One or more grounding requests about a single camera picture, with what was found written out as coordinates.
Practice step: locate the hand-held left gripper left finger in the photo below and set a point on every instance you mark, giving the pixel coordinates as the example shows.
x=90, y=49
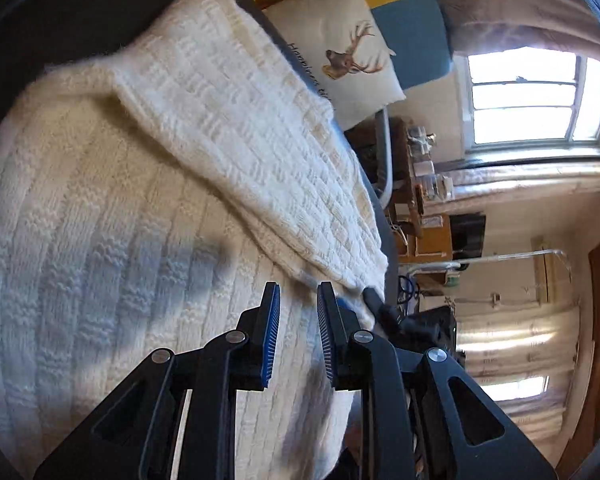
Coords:
x=271, y=335

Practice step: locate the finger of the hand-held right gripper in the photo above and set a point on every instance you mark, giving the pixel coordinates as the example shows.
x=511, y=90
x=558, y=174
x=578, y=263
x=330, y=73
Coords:
x=382, y=310
x=344, y=303

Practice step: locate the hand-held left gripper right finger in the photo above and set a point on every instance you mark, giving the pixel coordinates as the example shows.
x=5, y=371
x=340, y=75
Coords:
x=327, y=340

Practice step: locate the white knit sweater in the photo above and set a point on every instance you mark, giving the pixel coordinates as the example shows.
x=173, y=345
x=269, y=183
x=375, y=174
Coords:
x=130, y=210

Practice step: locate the orange wooden cabinet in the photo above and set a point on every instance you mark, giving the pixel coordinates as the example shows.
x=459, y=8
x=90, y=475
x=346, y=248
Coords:
x=432, y=235

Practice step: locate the pale patterned curtain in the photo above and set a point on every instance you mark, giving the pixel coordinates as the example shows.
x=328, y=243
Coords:
x=520, y=340
x=530, y=175
x=505, y=5

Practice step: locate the black television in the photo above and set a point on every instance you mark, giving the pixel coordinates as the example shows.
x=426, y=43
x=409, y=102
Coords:
x=467, y=232

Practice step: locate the white pole stand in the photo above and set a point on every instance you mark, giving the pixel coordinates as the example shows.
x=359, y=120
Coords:
x=505, y=256

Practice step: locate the small window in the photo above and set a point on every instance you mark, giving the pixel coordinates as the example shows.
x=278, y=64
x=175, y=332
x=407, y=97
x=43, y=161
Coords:
x=515, y=389

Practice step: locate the brown wooden desk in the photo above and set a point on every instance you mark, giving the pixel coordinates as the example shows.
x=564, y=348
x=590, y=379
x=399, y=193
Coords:
x=401, y=180

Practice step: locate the stacked clear organizer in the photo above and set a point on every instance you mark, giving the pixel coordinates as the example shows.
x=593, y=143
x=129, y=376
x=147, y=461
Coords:
x=437, y=186

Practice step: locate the white canister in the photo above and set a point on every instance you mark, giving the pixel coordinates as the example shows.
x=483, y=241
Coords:
x=425, y=168

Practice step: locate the clear glass jars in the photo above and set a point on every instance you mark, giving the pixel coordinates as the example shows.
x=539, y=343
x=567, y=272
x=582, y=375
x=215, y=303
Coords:
x=420, y=137

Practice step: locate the large barred window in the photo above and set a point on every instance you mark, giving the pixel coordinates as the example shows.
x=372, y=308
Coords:
x=520, y=95

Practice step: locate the grey yellow blue sofa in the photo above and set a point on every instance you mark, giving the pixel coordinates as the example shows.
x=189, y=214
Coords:
x=415, y=35

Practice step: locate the deer print pillow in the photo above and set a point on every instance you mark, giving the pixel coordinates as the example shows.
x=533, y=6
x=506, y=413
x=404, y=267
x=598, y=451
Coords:
x=330, y=25

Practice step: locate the wall air conditioner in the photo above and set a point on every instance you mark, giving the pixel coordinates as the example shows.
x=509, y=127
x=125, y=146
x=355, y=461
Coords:
x=555, y=280

